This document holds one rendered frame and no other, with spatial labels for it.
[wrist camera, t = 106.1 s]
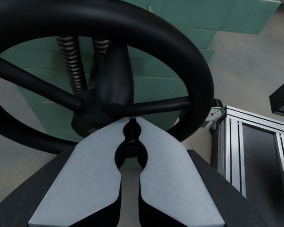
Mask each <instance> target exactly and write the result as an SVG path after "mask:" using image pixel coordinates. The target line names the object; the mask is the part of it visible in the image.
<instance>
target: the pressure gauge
mask: <svg viewBox="0 0 284 227"><path fill-rule="evenodd" d="M215 112H216V113H215ZM214 113H215V114H214ZM211 114H213V115H211ZM224 114H225V109H224V107H223V104H222V102H221V100H219V99H213V104H212V108H211V110H210V113H209V115H208V117H207V118H206V120H205V121H213V120H216V119H219V118H221V117H222V116H223V115H224Z"/></svg>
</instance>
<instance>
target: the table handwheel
mask: <svg viewBox="0 0 284 227"><path fill-rule="evenodd" d="M51 36H85V37H93V38H100V39H104V40H110V41H120V42H122V43H124V44H125V45H128V46H131V47H134V48H136V49H139V50H141V51H144V52H146V53H148V54H150V55H152V56H154V57H155V58H157V59H159V60H160V61H162V62H163V63H165V64H166V65H167V66H169V67H170V68H171V69H172V70H173V71H174V72H175V73H176V74H177V75H178V76H179V77H180V78H181V79H182V81H183V82H184V84H185V86H186V88H187V91H188V96H184V97H178V98H172V99H166V100H158V101H151V102H143V103H134V104H133V106H132V107H131V108H130V109H129V110H128V111H127V112H126V113H125V114H124V115H123V116H119V117H110V116H107V115H105V114H104V113H103V112H102V111H101V110H100V108H99V107H98V106H97V104H96V102H95V96H96V82H97V79H98V75H99V72H98V70H97V66H96V64H97V63H96V59H95V55H94V54H93V59H92V66H91V72H90V77H89V83H88V89H87V90H85V91H82V92H81V93H79V94H78V96H75V95H72V94H70V93H68V92H66V91H64V90H62V89H60V88H58V87H56V86H54V85H52V84H50V83H48V82H46V81H44V80H42V79H40V78H38V77H36V76H34V75H32V74H30V73H29V72H27V71H25V70H23V69H21V68H19V67H17V66H16V65H14V64H12V63H10V62H8V61H6V60H4V59H3V58H1V57H0V78H2V79H5V80H7V81H9V82H11V83H14V84H16V85H18V86H21V87H23V88H25V89H27V90H30V91H32V92H34V93H37V94H39V95H41V96H43V97H45V98H47V99H49V100H51V101H53V102H55V103H57V104H59V105H61V106H63V107H66V108H68V109H69V110H72V111H73V117H72V122H71V127H72V129H73V130H74V131H75V132H76V133H77V134H78V135H79V136H81V137H83V138H86V137H88V136H89V135H91V134H92V133H94V132H96V131H97V130H99V129H101V128H104V127H105V126H108V125H110V124H111V123H114V122H116V121H118V120H119V119H121V118H124V117H128V118H130V117H136V116H142V115H148V114H156V113H164V112H173V111H181V110H186V112H185V114H184V116H183V117H182V118H181V119H180V121H179V122H177V123H176V124H175V125H174V126H173V127H171V128H170V129H169V130H167V131H166V132H167V133H169V134H170V135H172V136H173V137H174V138H176V139H177V140H178V141H179V142H182V141H184V140H186V139H187V138H189V137H190V136H191V135H192V134H193V133H195V132H196V131H197V130H198V129H199V128H200V127H201V125H202V124H203V123H204V121H205V120H206V118H207V117H208V115H209V113H210V110H211V108H212V104H213V99H214V83H213V78H212V75H211V71H210V69H209V66H208V64H207V62H206V60H205V58H204V57H203V55H202V54H201V52H200V51H199V50H198V48H197V47H196V46H195V45H194V44H193V43H192V42H191V41H190V40H189V39H188V38H187V37H186V36H185V35H184V34H183V33H182V32H181V31H180V30H178V29H177V28H176V27H175V26H173V25H172V24H170V23H169V22H167V21H166V20H164V19H163V18H161V17H159V16H157V15H155V14H154V13H152V12H150V11H148V10H145V9H143V8H141V7H139V6H136V5H133V4H131V3H128V2H125V1H122V0H0V54H1V53H2V52H4V51H5V50H7V49H9V48H10V47H12V46H15V45H17V44H20V43H23V42H26V41H30V40H34V39H38V38H44V37H51ZM0 135H2V136H4V137H6V138H8V139H10V140H12V141H14V142H17V143H19V144H22V145H24V146H27V147H30V148H33V149H36V150H40V151H43V152H47V153H51V154H56V155H58V154H59V153H61V152H62V151H63V150H64V149H66V148H67V147H75V146H76V145H77V144H78V143H79V142H74V141H68V140H64V139H60V138H57V137H54V136H50V135H47V134H45V133H43V132H40V131H38V130H35V129H33V128H31V127H29V126H27V125H26V124H24V123H22V122H20V121H19V120H17V119H16V118H14V117H13V116H12V115H10V114H9V113H8V112H7V111H6V110H5V109H4V108H3V107H2V106H1V105H0ZM137 155H138V144H137V142H133V143H127V144H126V146H125V158H126V159H129V158H135V157H137Z"/></svg>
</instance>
